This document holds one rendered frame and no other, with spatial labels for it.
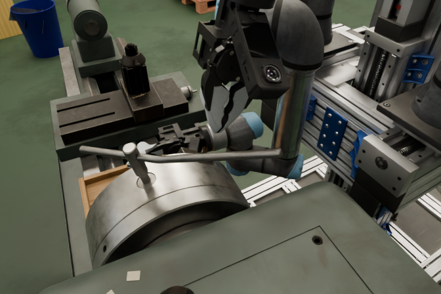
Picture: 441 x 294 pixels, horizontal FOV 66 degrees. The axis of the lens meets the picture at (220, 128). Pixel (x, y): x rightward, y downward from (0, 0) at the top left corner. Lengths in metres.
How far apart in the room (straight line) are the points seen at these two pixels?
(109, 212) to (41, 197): 1.80
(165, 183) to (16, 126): 2.52
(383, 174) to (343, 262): 0.45
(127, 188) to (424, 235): 1.63
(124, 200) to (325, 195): 0.33
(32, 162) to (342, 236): 2.35
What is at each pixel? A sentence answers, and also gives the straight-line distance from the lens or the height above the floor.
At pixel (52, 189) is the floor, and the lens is 2.41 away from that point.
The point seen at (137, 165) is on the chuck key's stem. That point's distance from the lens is 0.55.
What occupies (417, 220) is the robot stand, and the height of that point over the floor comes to 0.21.
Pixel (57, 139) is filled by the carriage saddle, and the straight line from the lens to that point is 1.24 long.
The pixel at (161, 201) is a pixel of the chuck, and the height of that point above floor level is 1.24.
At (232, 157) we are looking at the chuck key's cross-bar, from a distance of 0.45.
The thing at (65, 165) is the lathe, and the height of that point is 0.54.
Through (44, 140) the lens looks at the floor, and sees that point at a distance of 2.80.
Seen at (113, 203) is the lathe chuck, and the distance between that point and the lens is 0.61.
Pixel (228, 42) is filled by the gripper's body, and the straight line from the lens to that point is 0.44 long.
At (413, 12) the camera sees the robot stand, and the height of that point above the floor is 1.33.
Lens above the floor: 1.67
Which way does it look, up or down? 40 degrees down
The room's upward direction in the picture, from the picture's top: straight up
